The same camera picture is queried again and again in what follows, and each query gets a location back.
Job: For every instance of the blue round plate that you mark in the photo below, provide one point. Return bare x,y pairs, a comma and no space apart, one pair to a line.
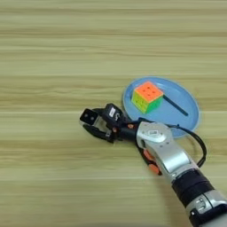
171,119

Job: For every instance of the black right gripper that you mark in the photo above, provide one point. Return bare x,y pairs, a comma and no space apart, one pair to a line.
125,131

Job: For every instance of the thin black stick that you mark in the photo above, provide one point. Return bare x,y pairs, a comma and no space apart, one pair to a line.
176,105

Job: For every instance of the black box with white label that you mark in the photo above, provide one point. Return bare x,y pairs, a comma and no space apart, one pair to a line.
112,111

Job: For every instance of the orange and black long-nose pliers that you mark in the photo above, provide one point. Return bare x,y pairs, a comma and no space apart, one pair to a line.
154,169

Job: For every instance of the colourful puzzle cube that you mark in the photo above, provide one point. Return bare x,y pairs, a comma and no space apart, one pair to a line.
147,91

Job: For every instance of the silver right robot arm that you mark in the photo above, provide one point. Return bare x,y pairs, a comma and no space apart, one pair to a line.
174,153

